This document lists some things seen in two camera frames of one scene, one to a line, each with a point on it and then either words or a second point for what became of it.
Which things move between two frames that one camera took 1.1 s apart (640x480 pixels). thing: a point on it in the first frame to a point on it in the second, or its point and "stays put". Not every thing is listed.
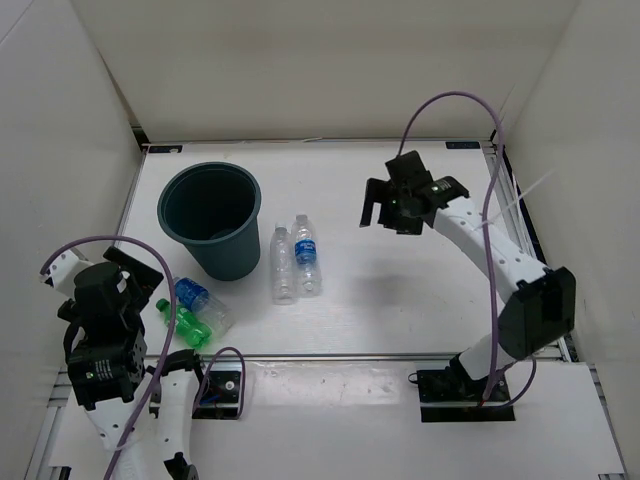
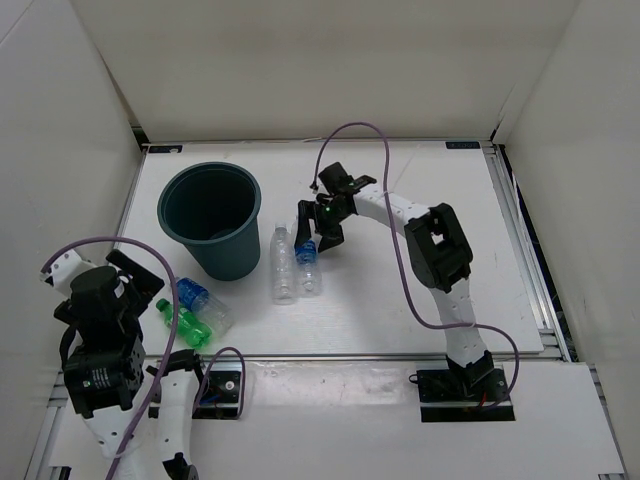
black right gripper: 376,192 to 307,211
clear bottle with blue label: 307,272 stays put
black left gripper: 142,279 stays put
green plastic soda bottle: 187,324 stays put
